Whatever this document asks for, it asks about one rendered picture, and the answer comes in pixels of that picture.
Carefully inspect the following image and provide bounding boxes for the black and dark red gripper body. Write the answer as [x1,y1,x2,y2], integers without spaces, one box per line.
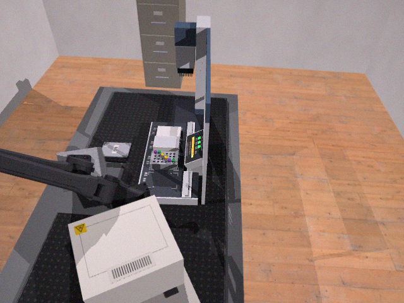
[110,201,121,210]

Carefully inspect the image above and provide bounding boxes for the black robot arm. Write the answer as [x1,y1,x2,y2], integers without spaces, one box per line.
[0,148,150,206]

